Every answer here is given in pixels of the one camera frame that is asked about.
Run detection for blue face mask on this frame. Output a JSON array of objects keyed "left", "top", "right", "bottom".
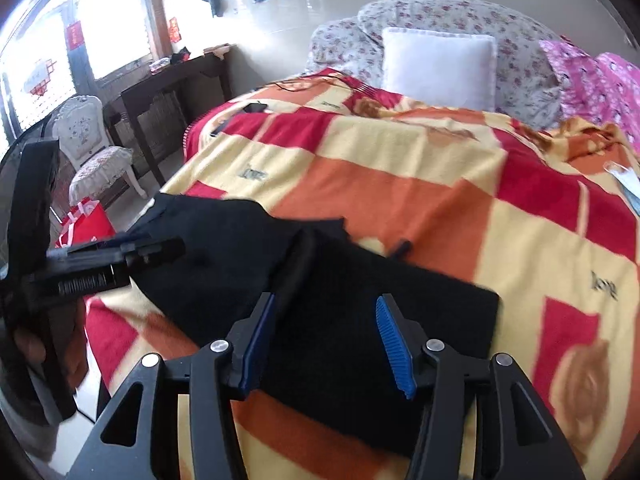
[{"left": 602, "top": 160, "right": 640, "bottom": 216}]

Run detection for pink penguin print blanket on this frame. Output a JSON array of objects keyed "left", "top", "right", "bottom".
[{"left": 539, "top": 39, "right": 640, "bottom": 133}]

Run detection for white pillow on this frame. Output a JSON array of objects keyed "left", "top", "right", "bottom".
[{"left": 381, "top": 26, "right": 497, "bottom": 112}]

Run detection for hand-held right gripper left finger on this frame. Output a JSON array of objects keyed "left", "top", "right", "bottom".
[{"left": 67, "top": 292, "right": 277, "bottom": 480}]

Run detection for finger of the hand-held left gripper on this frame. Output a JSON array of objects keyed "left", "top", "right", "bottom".
[{"left": 47, "top": 232, "right": 187, "bottom": 276}]

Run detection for orange red yellow printed blanket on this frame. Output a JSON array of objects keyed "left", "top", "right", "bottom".
[{"left": 82, "top": 67, "right": 640, "bottom": 480}]

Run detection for floral grey pillows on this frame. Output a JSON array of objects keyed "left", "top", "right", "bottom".
[{"left": 304, "top": 0, "right": 568, "bottom": 131}]

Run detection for red paper-cut window decoration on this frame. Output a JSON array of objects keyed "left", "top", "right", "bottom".
[{"left": 20, "top": 57, "right": 63, "bottom": 98}]

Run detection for black cable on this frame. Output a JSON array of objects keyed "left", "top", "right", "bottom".
[{"left": 270, "top": 72, "right": 366, "bottom": 95}]

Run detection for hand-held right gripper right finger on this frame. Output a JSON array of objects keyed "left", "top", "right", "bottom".
[{"left": 375, "top": 294, "right": 586, "bottom": 480}]

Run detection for red bag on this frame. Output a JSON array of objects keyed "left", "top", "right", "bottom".
[{"left": 55, "top": 199, "right": 117, "bottom": 248}]

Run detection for white ornate chair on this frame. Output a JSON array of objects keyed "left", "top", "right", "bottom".
[{"left": 51, "top": 95, "right": 148, "bottom": 206}]

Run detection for dark wooden desk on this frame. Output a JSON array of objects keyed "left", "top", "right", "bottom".
[{"left": 102, "top": 45, "right": 236, "bottom": 188}]

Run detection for person's left hand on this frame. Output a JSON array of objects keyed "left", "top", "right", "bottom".
[{"left": 12, "top": 300, "right": 91, "bottom": 393}]

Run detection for black pants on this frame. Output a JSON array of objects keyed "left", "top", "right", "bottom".
[{"left": 131, "top": 194, "right": 501, "bottom": 458}]

